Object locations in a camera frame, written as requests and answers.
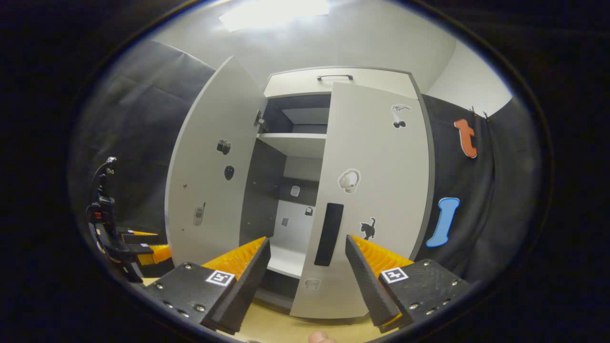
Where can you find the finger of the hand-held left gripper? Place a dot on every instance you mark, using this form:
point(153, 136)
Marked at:
point(136, 237)
point(140, 250)

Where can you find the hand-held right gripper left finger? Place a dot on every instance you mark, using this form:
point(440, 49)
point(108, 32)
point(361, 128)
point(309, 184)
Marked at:
point(248, 286)

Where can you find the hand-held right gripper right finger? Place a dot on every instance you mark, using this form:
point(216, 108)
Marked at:
point(369, 286)

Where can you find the white grey cabinet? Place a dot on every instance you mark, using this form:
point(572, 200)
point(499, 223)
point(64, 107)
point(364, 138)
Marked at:
point(305, 224)

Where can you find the white door with camera sticker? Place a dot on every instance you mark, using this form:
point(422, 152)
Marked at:
point(205, 181)

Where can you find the white door with headphone sticker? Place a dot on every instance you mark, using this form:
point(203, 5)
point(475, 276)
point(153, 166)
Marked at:
point(381, 166)

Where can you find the white cabinet shelf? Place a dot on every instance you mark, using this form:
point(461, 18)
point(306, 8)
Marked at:
point(300, 143)

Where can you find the metal door hinge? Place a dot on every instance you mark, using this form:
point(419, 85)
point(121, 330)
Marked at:
point(259, 121)

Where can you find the white cabinet drawer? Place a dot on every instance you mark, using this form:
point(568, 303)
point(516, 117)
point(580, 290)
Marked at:
point(295, 85)

